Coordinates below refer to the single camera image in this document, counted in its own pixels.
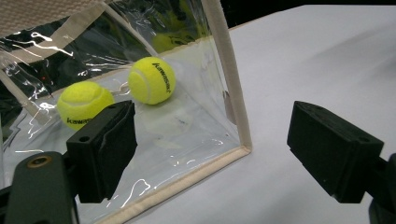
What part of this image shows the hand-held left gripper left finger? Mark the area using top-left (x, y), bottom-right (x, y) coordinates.
top-left (65, 100), bottom-right (138, 203)

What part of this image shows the transparent bag with beige trim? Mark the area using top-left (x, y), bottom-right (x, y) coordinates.
top-left (0, 0), bottom-right (253, 224)

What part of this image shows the white table sheet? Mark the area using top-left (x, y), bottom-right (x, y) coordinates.
top-left (124, 4), bottom-right (396, 224)

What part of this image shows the yellow tennis ball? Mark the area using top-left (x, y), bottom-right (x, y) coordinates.
top-left (127, 56), bottom-right (177, 105)
top-left (56, 80), bottom-right (116, 132)

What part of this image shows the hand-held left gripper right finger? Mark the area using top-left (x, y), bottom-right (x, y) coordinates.
top-left (287, 100), bottom-right (385, 204)

